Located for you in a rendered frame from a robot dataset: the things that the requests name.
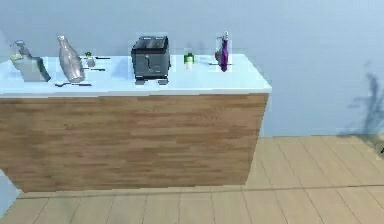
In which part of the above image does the black toaster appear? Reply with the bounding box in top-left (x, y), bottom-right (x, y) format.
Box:
top-left (130, 35), bottom-right (171, 86)

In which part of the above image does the purple soap dispenser bottle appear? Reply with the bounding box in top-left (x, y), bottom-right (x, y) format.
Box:
top-left (214, 31), bottom-right (232, 73)

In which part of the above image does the clear glass bottle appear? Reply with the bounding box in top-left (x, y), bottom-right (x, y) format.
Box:
top-left (56, 35), bottom-right (86, 84)

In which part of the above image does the small green capped shaker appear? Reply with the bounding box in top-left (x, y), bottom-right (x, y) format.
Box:
top-left (183, 52), bottom-right (196, 71)

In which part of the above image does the wooden counter with white top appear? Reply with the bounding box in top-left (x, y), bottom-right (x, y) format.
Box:
top-left (0, 53), bottom-right (273, 193)

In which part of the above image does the black spoon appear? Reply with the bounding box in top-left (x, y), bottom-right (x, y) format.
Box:
top-left (54, 82), bottom-right (93, 88)

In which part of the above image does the small grey shaker green top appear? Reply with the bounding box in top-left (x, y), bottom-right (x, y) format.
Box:
top-left (84, 51), bottom-right (97, 68)

